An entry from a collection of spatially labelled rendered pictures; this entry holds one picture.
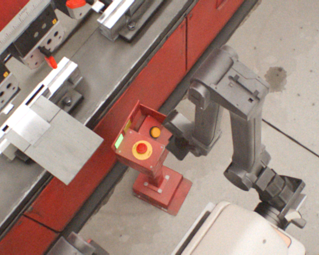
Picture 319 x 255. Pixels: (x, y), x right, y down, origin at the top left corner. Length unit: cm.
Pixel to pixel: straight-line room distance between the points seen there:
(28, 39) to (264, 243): 79
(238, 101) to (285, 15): 209
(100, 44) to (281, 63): 128
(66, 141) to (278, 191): 68
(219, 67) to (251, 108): 9
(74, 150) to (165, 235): 104
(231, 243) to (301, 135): 163
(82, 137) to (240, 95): 75
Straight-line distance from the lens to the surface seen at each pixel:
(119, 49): 175
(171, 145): 136
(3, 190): 166
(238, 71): 86
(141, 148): 166
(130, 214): 243
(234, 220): 105
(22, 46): 132
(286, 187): 121
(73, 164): 148
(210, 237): 106
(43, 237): 206
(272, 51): 277
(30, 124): 155
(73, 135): 150
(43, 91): 159
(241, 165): 112
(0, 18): 121
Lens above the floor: 238
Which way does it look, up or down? 70 degrees down
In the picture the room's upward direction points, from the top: 8 degrees counter-clockwise
